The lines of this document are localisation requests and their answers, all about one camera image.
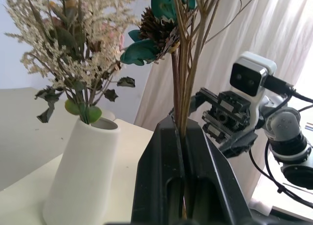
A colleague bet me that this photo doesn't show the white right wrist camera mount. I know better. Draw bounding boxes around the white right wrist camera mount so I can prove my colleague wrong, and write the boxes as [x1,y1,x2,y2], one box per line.
[229,51,277,130]

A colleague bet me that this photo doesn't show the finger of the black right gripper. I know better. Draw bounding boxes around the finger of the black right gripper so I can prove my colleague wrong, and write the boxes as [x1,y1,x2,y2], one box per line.
[219,131,259,159]
[168,94,213,119]

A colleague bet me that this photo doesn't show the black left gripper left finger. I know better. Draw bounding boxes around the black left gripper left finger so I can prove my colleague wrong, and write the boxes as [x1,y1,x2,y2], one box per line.
[131,115,185,225]

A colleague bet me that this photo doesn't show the teal flower bouquet brown stems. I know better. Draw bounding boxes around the teal flower bouquet brown stems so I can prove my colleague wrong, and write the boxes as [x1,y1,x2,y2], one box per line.
[120,0,266,220]

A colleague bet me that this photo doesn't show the black looping arm cable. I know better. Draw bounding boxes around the black looping arm cable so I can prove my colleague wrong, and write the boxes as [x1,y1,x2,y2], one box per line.
[248,105,313,209]

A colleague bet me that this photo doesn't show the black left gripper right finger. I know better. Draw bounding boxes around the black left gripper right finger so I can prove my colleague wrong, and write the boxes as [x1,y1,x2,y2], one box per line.
[183,118,253,225]

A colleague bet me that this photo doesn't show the white ceramic vase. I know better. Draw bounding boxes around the white ceramic vase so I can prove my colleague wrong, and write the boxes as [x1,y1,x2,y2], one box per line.
[42,116,121,225]

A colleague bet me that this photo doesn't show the black camera cable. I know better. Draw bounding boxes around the black camera cable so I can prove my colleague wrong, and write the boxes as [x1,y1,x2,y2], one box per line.
[265,75,313,101]

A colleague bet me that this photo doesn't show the cream dried flower bouquet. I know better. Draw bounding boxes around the cream dried flower bouquet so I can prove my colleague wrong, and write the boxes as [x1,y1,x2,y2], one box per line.
[3,0,154,125]

